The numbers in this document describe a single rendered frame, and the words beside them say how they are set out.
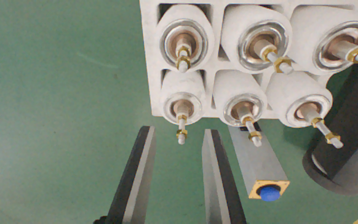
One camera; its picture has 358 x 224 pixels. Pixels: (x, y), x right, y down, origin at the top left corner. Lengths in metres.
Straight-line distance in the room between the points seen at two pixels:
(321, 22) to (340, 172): 0.54
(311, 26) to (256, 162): 0.28
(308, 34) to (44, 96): 0.78
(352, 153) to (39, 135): 1.14
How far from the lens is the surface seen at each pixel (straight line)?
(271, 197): 0.46
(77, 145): 0.92
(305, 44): 0.35
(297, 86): 0.40
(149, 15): 0.36
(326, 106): 0.42
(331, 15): 0.36
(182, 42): 0.26
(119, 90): 0.65
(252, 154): 0.47
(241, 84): 0.35
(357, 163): 0.75
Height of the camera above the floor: 0.53
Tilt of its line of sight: 53 degrees down
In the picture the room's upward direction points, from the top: 177 degrees counter-clockwise
